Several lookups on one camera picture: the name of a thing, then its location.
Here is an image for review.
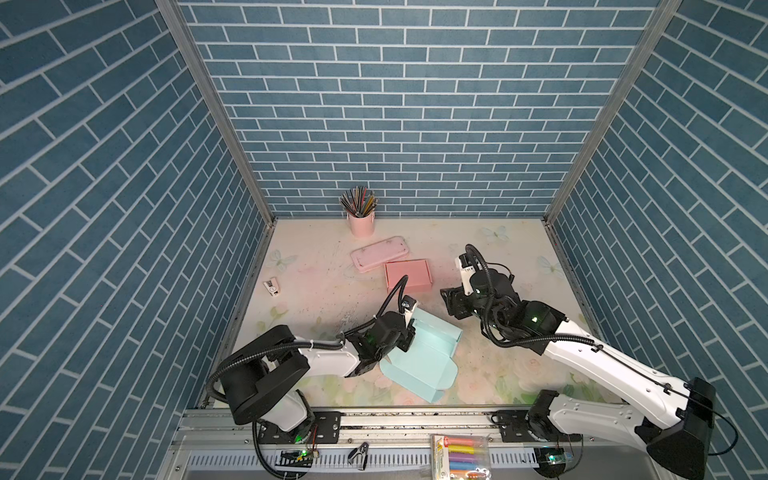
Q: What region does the light blue paper box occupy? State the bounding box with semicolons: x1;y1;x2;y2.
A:
379;307;462;403

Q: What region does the black metal clip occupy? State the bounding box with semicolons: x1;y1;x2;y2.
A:
347;442;369;471

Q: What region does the left black corrugated cable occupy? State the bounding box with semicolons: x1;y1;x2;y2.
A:
205;274;410;403

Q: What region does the small white pencil sharpener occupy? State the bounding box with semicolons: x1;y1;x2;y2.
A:
263;277;280;297

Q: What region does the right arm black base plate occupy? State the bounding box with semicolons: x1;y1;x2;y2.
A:
489;409;551;443

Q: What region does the pack of coloured markers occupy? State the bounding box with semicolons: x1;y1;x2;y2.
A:
430;435;492;480

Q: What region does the right small circuit board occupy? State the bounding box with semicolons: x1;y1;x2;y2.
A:
534;447;568;479

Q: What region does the pink pencil cup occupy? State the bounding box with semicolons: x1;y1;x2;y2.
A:
347;212;375;238

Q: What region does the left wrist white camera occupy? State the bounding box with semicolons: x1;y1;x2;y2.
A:
398;295;418;326

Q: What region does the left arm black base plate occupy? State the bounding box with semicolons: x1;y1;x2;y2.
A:
257;410;342;445

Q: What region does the bundle of coloured pencils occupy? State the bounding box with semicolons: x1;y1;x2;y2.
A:
339;186;378;218

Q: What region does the small circuit board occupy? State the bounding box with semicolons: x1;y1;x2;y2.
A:
276;449;316;469
534;447;568;479

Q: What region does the pink paper box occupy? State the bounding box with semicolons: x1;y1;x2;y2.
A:
384;259;433;294

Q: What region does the left small circuit board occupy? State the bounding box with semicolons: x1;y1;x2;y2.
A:
276;449;316;469

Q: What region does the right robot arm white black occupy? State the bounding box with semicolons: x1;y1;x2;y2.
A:
440;256;720;479

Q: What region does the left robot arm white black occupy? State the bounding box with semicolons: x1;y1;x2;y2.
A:
205;308;416;443

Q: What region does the aluminium front rail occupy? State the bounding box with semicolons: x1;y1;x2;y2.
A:
173;405;667;451

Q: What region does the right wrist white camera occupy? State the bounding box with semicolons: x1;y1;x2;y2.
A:
455;253;476;296

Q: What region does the wrist white camera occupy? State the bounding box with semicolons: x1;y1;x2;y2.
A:
455;253;476;296
398;295;418;326

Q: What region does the pink pencil case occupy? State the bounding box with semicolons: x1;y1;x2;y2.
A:
350;236;410;273

